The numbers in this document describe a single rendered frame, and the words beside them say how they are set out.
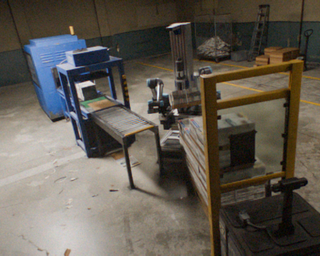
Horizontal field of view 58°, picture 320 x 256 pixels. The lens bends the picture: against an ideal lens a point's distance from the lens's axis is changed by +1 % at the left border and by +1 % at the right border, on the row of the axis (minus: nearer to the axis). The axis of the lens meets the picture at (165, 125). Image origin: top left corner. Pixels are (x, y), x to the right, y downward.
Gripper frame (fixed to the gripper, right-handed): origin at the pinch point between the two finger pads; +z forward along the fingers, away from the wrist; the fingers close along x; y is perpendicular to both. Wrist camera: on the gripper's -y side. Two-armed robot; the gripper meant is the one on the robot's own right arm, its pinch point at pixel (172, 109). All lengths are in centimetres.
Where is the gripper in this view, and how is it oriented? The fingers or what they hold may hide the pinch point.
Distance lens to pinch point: 399.3
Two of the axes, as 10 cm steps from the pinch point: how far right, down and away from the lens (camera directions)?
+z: 9.9, -1.4, 0.6
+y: -1.4, -9.9, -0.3
